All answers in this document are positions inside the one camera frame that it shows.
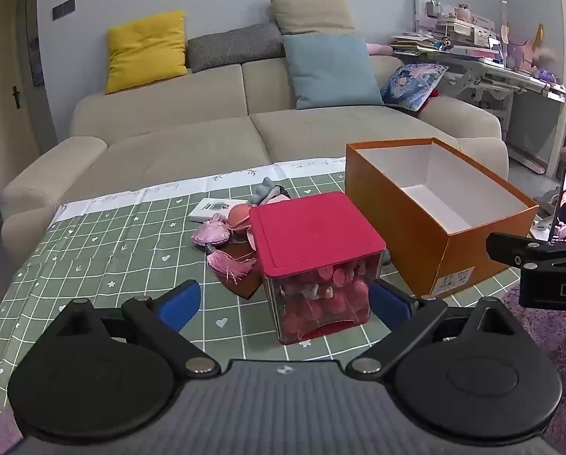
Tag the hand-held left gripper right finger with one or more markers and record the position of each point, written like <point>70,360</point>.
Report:
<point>388,301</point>

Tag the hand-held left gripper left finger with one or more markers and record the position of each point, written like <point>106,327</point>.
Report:
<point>181,301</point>

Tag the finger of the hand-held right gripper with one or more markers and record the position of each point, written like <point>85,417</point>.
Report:
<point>510,249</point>

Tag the orange cardboard box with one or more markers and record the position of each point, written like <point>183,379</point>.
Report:
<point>482,256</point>

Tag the pink tasselled sachet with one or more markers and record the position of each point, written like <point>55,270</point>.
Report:
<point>211,234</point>

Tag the white tissue packet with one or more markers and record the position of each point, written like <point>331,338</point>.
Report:
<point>211,208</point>

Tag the red oval soft pad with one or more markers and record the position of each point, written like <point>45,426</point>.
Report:
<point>240,215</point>

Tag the teal plush toy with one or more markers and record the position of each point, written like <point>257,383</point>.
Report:
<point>264,190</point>

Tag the white phone stand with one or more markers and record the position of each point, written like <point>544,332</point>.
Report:
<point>543,227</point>

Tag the purple shaggy rug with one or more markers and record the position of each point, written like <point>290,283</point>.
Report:
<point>562,350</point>

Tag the green checked tablecloth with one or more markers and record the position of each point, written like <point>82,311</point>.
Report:
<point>102,256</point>

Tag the red lid clear box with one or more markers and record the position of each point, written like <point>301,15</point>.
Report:
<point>311,227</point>

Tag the beige fabric sofa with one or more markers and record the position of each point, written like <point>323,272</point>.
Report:
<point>183,142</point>

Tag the small red cloth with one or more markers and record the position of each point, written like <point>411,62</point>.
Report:
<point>434,92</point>

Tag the white adjustable desk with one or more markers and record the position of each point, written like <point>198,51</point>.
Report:
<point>491,76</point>

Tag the small purple plush toy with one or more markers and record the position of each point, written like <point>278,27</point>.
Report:
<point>547,74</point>

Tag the blue printed cushion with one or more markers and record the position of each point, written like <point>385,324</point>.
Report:
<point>413,85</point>

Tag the large purple plush toy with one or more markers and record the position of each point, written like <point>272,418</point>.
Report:
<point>522,52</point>

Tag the tablet on desk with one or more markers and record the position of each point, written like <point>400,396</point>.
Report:
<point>495,50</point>

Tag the pile of books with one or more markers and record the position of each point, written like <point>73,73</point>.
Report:
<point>415,42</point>

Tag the white desk shelf organizer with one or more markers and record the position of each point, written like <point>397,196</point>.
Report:
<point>458,21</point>

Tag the light blue pillow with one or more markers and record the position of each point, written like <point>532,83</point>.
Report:
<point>330,73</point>

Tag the yellow pillow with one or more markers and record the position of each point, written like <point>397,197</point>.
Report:
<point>145,52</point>

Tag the grey checked pillow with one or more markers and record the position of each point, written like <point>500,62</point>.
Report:
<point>235,47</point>

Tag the cream door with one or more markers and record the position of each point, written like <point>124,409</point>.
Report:
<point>3,104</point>

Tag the beige pillow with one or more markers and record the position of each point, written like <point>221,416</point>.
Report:
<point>311,12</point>

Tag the blue wall picture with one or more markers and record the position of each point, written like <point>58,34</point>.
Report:
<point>36,62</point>

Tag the dark wall switch panel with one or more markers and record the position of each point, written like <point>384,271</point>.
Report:
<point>64,8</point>

